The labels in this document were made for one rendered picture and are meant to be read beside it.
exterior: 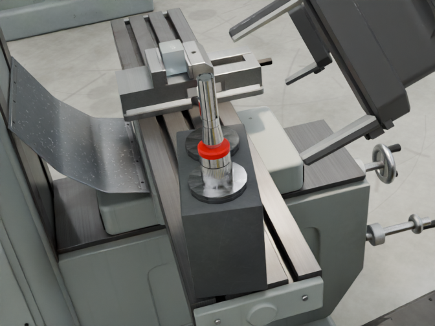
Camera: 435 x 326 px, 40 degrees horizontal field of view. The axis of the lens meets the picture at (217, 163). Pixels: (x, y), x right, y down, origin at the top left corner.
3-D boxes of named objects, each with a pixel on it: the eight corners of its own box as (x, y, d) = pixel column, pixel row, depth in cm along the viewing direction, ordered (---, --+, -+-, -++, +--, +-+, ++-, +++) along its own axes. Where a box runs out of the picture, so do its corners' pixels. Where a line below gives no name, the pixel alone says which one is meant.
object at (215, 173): (239, 174, 90) (236, 147, 87) (219, 191, 87) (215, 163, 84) (215, 164, 92) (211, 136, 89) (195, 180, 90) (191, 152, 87)
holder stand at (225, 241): (250, 202, 115) (244, 116, 103) (268, 290, 97) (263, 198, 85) (188, 210, 115) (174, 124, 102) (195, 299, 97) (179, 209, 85)
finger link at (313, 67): (284, 82, 99) (317, 63, 97) (284, 78, 102) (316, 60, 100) (289, 90, 99) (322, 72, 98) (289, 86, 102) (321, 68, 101)
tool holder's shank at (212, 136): (228, 142, 86) (222, 74, 79) (214, 153, 84) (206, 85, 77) (211, 135, 88) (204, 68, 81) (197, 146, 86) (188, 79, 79)
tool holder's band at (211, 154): (236, 147, 87) (235, 141, 86) (215, 163, 84) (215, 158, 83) (211, 136, 89) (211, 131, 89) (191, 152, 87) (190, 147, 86)
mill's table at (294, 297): (182, 26, 199) (178, 4, 195) (327, 309, 103) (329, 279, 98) (114, 40, 196) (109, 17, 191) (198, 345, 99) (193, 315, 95)
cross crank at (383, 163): (386, 164, 176) (390, 132, 169) (406, 188, 167) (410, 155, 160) (336, 176, 174) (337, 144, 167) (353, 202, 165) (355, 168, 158)
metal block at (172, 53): (182, 61, 147) (179, 39, 143) (187, 72, 142) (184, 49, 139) (162, 65, 146) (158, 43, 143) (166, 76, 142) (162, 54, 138)
